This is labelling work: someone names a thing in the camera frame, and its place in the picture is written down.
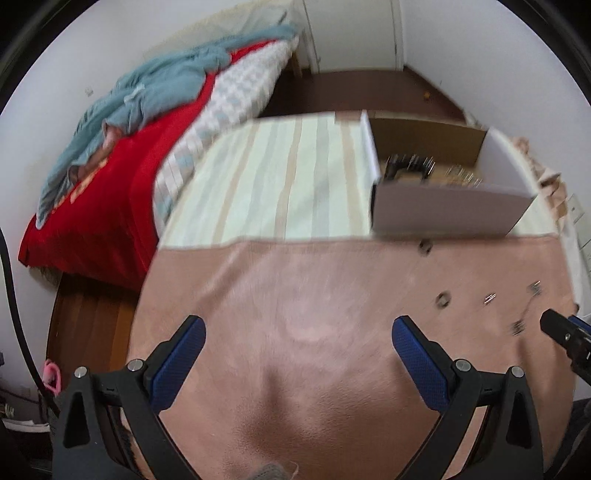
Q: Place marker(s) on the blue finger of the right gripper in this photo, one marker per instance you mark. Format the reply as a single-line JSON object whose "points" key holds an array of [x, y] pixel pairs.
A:
{"points": [[580, 324]]}

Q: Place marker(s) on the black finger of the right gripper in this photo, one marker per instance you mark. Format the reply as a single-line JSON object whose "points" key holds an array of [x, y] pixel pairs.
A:
{"points": [[575, 342]]}

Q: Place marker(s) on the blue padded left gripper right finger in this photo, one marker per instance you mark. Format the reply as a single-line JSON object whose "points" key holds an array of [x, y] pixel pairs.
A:
{"points": [[508, 444]]}

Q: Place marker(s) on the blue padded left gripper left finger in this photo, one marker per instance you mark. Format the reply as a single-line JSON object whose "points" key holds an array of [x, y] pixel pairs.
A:
{"points": [[104, 415]]}

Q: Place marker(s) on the black smart watch band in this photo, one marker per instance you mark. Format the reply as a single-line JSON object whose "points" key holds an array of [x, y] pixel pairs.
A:
{"points": [[402, 164]]}

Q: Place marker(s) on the pink slipper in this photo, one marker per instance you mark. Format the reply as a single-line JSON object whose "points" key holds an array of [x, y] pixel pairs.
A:
{"points": [[51, 377]]}

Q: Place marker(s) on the small silver earring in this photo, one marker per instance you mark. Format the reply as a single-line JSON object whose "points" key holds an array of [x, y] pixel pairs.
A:
{"points": [[489, 298]]}

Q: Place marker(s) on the white power strip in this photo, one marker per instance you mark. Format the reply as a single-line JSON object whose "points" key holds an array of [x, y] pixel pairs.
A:
{"points": [[582, 226]]}

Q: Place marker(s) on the white cardboard box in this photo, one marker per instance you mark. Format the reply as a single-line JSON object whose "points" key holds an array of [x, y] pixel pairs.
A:
{"points": [[480, 187]]}

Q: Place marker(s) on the red bed blanket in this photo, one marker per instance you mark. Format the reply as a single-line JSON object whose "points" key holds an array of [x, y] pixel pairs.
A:
{"points": [[103, 228]]}

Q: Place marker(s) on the pink and striped table cloth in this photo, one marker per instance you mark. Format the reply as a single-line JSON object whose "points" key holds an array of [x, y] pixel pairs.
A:
{"points": [[270, 243]]}

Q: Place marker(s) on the white tag on quilt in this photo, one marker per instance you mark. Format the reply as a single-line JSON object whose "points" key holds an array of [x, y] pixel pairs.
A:
{"points": [[136, 95]]}

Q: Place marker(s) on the teal blue quilt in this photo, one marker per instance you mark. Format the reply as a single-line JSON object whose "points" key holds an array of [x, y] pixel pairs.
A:
{"points": [[171, 80]]}

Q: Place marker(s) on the white door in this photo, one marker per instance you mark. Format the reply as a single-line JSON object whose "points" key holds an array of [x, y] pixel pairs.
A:
{"points": [[355, 34]]}

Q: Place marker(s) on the checkered pink grey bedsheet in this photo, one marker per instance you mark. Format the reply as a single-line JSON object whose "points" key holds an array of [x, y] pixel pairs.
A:
{"points": [[240, 93]]}

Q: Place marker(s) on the striped pillow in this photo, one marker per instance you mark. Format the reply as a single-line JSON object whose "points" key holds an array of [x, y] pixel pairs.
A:
{"points": [[245, 18]]}

